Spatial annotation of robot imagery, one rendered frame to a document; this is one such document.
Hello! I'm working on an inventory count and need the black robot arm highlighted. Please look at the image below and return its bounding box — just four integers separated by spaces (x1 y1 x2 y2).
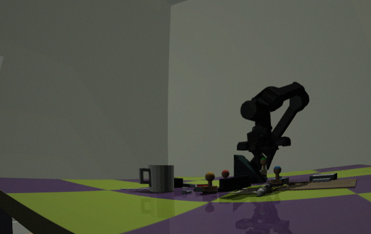
240 82 309 144

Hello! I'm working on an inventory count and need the dark grey mug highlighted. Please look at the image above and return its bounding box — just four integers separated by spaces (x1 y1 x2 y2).
139 165 174 193

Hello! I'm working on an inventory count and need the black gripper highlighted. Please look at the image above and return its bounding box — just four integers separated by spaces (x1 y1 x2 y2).
237 122 291 170

